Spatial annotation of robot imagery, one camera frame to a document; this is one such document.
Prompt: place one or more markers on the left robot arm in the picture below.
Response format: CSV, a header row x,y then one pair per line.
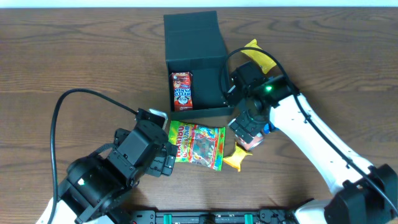
x,y
97,184

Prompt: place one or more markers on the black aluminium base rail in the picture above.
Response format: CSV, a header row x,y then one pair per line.
x,y
264,216

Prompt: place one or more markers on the yellow snack bar wrapper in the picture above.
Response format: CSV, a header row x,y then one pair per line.
x,y
262,60

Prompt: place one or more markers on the green Haribo gummy bag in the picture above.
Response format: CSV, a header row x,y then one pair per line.
x,y
198,144

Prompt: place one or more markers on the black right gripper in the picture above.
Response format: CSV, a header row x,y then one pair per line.
x,y
242,124

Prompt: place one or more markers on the small Pringles can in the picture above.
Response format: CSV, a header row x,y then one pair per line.
x,y
244,138

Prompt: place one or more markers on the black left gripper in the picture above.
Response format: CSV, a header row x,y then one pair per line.
x,y
166,158

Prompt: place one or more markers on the red Hello Panda box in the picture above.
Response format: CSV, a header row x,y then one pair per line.
x,y
181,84

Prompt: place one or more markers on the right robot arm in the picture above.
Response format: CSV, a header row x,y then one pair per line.
x,y
362,193

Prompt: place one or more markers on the blue Oreo cookie pack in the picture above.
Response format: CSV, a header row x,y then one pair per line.
x,y
268,128

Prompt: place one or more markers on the black open gift box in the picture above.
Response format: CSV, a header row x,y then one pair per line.
x,y
194,44

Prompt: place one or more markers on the small yellow snack packet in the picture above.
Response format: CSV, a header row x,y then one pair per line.
x,y
236,158

